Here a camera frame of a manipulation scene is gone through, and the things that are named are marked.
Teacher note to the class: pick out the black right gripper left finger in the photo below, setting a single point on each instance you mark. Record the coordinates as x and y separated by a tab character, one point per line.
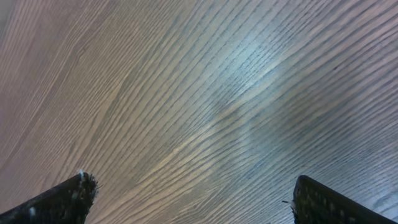
66	203

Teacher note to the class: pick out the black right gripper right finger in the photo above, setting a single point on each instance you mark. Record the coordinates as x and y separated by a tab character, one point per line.
315	203

